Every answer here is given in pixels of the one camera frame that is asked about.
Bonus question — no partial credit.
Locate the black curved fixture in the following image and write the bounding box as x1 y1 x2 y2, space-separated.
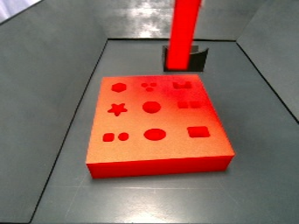
164 45 210 72

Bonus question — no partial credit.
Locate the red shape sorter block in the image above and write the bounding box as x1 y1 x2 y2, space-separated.
86 74 236 179

